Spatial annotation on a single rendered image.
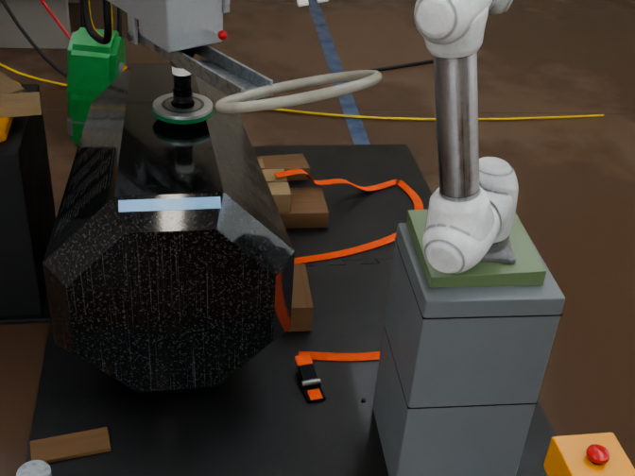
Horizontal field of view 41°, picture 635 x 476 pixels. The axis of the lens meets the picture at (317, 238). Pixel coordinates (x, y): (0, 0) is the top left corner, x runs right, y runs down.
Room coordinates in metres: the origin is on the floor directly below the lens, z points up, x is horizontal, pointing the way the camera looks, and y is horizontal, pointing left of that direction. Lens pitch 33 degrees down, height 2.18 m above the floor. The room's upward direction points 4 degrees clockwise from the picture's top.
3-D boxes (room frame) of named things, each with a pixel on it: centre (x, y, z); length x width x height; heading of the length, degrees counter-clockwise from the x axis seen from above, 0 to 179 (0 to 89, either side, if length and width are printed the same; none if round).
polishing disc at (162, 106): (2.78, 0.52, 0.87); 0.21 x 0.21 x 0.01
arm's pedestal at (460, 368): (2.06, -0.47, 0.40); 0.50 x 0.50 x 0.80; 9
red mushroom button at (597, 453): (1.04, -0.51, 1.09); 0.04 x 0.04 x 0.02
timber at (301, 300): (2.75, 0.08, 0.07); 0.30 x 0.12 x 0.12; 9
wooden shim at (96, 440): (1.93, 0.76, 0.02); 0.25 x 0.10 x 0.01; 111
